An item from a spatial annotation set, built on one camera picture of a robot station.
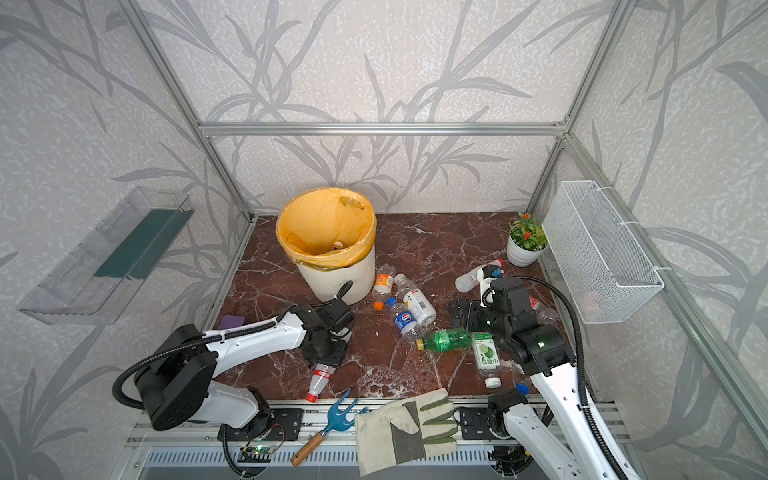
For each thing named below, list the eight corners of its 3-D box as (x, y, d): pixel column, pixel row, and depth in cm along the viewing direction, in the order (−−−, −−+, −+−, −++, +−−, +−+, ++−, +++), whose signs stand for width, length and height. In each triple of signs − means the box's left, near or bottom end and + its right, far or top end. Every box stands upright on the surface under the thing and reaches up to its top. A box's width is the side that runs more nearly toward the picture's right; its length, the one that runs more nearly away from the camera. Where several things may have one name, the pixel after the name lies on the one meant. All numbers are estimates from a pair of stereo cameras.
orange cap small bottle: (370, 310, 96) (368, 303, 92) (381, 270, 106) (380, 262, 102) (386, 312, 95) (385, 305, 91) (395, 272, 105) (395, 264, 102)
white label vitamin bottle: (419, 330, 91) (419, 321, 87) (389, 285, 102) (388, 275, 97) (435, 320, 93) (437, 311, 89) (405, 277, 104) (405, 267, 99)
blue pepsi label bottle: (406, 339, 89) (406, 333, 85) (379, 310, 95) (378, 303, 91) (419, 327, 91) (419, 321, 88) (391, 300, 97) (391, 293, 94)
